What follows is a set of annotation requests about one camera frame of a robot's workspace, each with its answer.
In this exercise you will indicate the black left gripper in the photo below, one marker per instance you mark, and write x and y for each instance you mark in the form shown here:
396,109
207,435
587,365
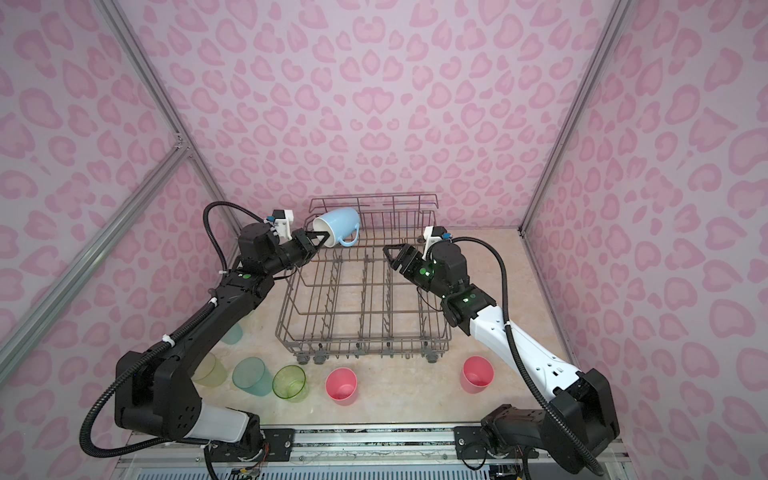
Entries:
301,239

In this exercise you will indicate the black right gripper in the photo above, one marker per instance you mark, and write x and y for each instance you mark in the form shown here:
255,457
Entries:
408,251

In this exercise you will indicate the light blue ceramic mug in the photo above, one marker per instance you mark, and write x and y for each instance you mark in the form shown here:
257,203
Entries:
342,226

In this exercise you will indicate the teal textured plastic cup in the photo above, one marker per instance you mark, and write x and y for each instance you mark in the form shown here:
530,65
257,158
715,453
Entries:
233,335

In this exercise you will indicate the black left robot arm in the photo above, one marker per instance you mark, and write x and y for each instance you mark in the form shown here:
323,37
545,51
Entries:
158,396

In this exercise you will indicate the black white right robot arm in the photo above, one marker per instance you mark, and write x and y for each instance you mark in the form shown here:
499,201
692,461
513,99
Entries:
575,420

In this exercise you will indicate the pink plastic cup right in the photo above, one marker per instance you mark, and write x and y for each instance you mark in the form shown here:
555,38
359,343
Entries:
476,375

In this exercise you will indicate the pink plastic cup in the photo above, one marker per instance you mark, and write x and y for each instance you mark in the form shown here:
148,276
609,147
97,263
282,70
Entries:
476,375
341,386

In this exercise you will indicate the pink plastic cup centre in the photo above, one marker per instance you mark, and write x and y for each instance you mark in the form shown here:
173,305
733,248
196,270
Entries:
341,386

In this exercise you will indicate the green transparent plastic cup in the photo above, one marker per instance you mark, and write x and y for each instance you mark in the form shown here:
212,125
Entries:
290,384

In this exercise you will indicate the teal plastic cup front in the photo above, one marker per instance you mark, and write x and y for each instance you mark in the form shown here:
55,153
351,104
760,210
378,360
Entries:
252,376

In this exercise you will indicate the pale yellow plastic cup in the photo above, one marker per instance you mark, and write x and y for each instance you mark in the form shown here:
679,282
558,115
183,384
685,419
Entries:
210,372

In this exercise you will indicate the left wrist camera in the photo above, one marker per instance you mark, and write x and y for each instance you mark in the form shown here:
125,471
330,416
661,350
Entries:
281,220

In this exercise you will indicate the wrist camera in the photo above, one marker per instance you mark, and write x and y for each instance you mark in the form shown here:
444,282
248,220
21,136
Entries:
433,235
281,220

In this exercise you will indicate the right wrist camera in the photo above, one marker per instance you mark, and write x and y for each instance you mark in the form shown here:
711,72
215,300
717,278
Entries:
433,235

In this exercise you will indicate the grey wire dish rack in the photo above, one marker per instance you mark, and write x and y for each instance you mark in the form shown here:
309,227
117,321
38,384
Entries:
348,302

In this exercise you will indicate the left aluminium frame strut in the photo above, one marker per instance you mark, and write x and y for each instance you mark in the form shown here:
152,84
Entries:
38,320

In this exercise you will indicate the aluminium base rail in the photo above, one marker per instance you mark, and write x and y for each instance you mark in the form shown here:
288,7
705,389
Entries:
350,451

